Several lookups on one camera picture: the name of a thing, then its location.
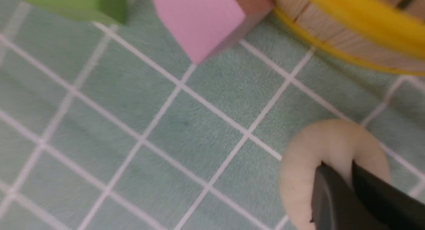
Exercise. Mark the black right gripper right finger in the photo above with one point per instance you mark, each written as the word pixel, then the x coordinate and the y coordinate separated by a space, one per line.
pixel 387 204

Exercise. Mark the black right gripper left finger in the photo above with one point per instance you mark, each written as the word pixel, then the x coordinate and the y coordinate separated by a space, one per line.
pixel 335 206

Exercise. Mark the white bun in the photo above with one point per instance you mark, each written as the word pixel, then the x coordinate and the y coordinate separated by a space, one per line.
pixel 335 142

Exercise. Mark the bamboo steamer tray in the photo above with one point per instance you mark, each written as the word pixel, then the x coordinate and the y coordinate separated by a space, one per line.
pixel 384 35

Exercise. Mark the pink cube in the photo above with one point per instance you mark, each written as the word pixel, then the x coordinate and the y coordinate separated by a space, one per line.
pixel 204 28

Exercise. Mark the green checkered tablecloth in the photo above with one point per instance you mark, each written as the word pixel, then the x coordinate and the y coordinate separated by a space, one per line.
pixel 113 127

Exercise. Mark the green cube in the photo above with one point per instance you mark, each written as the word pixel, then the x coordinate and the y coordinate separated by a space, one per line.
pixel 108 12

